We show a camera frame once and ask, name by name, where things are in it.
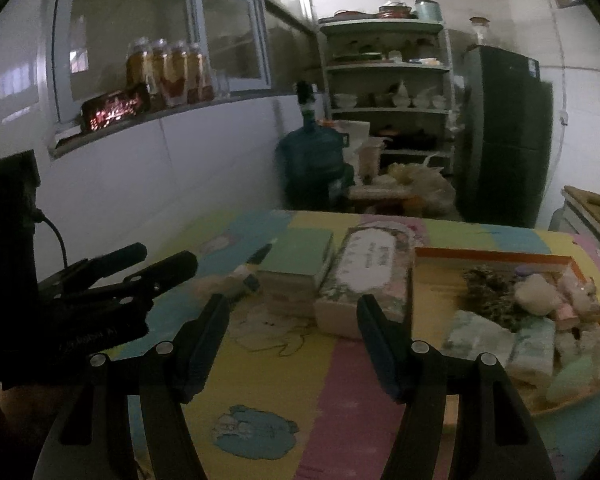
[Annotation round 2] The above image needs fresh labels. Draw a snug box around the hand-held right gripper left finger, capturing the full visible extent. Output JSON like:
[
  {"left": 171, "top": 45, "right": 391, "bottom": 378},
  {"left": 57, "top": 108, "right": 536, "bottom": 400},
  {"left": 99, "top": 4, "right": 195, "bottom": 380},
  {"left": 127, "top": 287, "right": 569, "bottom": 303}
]
[{"left": 32, "top": 292, "right": 231, "bottom": 480}]

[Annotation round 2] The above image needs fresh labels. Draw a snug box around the brown lidded glass jar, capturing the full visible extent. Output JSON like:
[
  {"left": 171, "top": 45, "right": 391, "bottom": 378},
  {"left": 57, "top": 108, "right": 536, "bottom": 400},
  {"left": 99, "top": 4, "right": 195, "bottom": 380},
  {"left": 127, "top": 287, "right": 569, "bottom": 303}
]
[{"left": 469, "top": 16, "right": 492, "bottom": 47}]

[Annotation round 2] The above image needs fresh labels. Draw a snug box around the interior sliding window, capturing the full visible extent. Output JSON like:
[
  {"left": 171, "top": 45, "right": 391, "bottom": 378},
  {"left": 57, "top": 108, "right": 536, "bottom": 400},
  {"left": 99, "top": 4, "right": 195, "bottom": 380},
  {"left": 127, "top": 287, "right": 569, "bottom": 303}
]
[{"left": 55, "top": 0, "right": 273, "bottom": 126}]

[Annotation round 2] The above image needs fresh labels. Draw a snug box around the floral tissue pack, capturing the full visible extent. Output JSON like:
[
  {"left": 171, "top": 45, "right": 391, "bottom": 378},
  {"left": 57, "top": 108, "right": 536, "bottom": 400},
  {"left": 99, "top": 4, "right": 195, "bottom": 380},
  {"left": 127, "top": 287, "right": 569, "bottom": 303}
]
[{"left": 442, "top": 310, "right": 518, "bottom": 366}]

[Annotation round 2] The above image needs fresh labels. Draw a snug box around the plastic bag of food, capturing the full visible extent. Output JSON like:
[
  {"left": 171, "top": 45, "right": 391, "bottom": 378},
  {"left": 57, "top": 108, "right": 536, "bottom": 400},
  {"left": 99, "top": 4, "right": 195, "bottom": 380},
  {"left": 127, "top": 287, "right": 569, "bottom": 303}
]
[{"left": 385, "top": 156, "right": 457, "bottom": 217}]

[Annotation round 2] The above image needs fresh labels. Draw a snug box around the floral tissue box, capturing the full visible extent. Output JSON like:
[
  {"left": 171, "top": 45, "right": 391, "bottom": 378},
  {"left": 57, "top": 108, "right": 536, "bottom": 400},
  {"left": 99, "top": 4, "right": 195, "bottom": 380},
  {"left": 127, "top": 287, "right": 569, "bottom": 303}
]
[{"left": 314, "top": 226, "right": 416, "bottom": 338}]

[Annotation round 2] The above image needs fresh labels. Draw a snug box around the light green sponge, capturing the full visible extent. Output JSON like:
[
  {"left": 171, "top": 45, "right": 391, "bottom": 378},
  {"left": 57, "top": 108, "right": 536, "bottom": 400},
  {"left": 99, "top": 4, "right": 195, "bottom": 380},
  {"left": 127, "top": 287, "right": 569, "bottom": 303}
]
[{"left": 545, "top": 355, "right": 600, "bottom": 406}]

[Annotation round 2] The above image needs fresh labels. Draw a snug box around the amber glass jar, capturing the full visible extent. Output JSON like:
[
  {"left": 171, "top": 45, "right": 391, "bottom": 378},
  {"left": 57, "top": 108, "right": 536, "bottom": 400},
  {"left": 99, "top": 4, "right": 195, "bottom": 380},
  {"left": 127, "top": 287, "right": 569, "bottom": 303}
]
[
  {"left": 186, "top": 42, "right": 216, "bottom": 102},
  {"left": 167, "top": 41, "right": 191, "bottom": 106},
  {"left": 126, "top": 37, "right": 153, "bottom": 96},
  {"left": 147, "top": 39, "right": 173, "bottom": 106}
]

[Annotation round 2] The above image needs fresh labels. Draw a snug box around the green topped white box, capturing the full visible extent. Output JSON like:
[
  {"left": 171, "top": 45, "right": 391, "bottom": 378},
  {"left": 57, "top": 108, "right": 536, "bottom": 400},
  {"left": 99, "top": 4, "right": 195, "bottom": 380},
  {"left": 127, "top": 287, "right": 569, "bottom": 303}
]
[{"left": 255, "top": 227, "right": 336, "bottom": 316}]

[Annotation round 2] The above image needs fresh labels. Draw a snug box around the orange rimmed cardboard tray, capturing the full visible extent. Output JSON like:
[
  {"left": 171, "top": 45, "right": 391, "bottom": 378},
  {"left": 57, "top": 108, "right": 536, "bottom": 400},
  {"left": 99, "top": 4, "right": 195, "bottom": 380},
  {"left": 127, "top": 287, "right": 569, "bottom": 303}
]
[{"left": 412, "top": 246, "right": 600, "bottom": 416}]

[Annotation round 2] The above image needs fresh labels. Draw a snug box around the pink sponge block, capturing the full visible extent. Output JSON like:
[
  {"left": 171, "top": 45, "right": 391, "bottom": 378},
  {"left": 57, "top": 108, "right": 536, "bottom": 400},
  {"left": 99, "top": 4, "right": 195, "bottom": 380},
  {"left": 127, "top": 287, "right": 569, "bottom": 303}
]
[{"left": 555, "top": 307, "right": 581, "bottom": 331}]

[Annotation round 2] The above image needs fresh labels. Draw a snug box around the white carton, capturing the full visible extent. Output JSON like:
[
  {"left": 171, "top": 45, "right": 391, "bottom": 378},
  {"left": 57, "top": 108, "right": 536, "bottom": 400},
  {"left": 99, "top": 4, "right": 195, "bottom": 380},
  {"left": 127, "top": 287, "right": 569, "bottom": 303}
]
[{"left": 332, "top": 120, "right": 371, "bottom": 153}]

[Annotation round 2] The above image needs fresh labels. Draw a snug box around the dark grey fridge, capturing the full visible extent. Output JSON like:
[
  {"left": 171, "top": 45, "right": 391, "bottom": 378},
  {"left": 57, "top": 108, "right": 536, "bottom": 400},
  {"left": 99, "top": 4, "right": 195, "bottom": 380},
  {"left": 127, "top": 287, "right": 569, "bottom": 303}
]
[{"left": 455, "top": 45, "right": 555, "bottom": 228}]

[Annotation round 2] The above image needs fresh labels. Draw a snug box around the leopard print cloth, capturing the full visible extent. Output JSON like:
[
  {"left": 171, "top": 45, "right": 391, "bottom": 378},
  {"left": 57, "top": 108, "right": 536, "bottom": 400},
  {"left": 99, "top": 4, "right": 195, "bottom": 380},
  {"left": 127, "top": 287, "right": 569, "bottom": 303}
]
[{"left": 462, "top": 265, "right": 531, "bottom": 333}]

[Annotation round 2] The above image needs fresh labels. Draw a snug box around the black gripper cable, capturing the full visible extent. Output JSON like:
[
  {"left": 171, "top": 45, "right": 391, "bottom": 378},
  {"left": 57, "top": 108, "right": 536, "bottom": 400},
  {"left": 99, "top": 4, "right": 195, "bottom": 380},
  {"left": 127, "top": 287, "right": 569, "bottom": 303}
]
[{"left": 32, "top": 207, "right": 70, "bottom": 273}]

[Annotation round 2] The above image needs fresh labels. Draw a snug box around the small dark tube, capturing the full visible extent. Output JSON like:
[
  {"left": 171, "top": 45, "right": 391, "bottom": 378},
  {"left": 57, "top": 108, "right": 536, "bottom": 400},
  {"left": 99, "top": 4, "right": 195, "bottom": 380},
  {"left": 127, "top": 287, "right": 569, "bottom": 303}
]
[{"left": 230, "top": 244, "right": 276, "bottom": 302}]

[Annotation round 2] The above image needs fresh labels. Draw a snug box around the pink fluffy cloth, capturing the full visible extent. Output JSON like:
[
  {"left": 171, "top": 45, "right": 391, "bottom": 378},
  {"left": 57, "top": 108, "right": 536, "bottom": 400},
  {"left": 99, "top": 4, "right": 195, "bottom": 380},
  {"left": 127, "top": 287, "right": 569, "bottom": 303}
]
[{"left": 190, "top": 275, "right": 241, "bottom": 302}]

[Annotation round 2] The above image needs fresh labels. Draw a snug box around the red cooking pot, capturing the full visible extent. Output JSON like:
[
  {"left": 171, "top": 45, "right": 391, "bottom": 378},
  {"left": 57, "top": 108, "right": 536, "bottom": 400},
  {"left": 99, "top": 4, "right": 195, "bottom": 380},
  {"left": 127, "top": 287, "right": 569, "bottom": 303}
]
[{"left": 378, "top": 0, "right": 413, "bottom": 20}]

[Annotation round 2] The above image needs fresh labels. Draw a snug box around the white plush toy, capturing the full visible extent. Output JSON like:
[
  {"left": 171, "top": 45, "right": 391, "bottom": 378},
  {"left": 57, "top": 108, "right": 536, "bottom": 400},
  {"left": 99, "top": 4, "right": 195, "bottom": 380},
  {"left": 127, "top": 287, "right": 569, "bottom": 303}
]
[{"left": 512, "top": 274, "right": 563, "bottom": 316}]

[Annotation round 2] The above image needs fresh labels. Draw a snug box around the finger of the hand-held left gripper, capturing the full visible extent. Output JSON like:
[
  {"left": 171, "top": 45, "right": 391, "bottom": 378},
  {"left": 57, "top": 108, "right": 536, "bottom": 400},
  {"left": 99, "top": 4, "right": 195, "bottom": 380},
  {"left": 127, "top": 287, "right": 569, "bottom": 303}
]
[
  {"left": 40, "top": 242, "right": 148, "bottom": 294},
  {"left": 64, "top": 251, "right": 199, "bottom": 307}
]

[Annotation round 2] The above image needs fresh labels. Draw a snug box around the blue water jug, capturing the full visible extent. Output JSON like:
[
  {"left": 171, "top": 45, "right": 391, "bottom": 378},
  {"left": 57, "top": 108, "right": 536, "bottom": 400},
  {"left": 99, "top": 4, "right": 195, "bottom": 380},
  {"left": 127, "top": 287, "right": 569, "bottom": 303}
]
[{"left": 275, "top": 82, "right": 356, "bottom": 211}]

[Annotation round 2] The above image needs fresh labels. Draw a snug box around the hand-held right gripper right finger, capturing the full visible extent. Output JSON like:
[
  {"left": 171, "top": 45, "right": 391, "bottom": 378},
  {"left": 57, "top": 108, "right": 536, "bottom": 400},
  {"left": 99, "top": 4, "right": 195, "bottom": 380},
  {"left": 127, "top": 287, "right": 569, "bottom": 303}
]
[{"left": 356, "top": 294, "right": 556, "bottom": 480}]

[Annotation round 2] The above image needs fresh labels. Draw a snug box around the pink plush toy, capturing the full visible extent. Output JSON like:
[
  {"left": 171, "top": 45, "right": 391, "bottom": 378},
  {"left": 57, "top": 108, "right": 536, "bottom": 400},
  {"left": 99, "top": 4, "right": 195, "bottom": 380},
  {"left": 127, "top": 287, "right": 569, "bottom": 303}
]
[{"left": 557, "top": 270, "right": 600, "bottom": 322}]

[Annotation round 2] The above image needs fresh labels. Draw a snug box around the white metal shelf rack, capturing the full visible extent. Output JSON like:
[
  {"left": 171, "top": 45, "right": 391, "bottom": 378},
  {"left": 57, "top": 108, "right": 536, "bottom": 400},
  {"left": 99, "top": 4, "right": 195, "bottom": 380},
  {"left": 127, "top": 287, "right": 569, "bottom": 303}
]
[{"left": 317, "top": 17, "right": 456, "bottom": 176}]

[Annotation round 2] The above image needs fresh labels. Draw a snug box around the teal pot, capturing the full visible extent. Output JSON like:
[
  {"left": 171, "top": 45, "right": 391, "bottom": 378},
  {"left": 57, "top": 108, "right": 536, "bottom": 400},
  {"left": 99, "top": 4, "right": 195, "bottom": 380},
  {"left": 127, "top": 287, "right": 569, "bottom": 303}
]
[{"left": 414, "top": 0, "right": 443, "bottom": 22}]

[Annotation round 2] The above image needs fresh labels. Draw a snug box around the low wooden stool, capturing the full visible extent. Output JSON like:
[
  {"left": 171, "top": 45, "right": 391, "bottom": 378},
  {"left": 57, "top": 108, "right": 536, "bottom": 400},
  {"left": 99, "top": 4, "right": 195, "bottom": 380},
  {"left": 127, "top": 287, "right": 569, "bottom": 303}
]
[{"left": 347, "top": 185, "right": 416, "bottom": 216}]

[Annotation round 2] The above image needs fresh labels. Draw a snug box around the colourful printed mat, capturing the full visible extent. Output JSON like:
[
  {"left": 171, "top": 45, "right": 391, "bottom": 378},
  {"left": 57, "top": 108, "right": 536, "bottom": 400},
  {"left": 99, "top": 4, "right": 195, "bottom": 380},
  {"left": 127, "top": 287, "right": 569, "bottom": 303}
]
[{"left": 115, "top": 209, "right": 600, "bottom": 480}]

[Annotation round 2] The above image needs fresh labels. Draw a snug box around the red patterned box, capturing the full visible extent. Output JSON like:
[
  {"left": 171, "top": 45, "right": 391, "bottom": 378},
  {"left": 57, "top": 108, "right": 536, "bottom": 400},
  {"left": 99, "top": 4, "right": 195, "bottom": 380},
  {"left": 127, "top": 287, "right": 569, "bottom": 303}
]
[{"left": 80, "top": 84, "right": 151, "bottom": 133}]

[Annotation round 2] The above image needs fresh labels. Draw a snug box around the clear plastic pitcher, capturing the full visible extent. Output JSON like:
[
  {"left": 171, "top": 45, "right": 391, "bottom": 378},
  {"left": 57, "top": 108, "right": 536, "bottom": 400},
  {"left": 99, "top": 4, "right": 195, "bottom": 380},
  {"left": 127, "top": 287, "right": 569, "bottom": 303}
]
[{"left": 357, "top": 137, "right": 386, "bottom": 183}]

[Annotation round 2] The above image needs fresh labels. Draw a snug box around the wooden board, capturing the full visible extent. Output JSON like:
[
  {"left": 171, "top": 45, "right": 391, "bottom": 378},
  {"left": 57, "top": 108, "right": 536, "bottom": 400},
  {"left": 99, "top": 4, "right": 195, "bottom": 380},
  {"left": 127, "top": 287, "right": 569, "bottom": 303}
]
[{"left": 562, "top": 185, "right": 600, "bottom": 261}]

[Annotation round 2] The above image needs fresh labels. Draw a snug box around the teal striped tissue pack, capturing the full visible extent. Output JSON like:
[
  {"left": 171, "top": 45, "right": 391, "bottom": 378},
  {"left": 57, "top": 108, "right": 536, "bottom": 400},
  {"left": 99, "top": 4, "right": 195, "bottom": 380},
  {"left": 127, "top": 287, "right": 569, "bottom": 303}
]
[{"left": 507, "top": 317, "right": 557, "bottom": 386}]

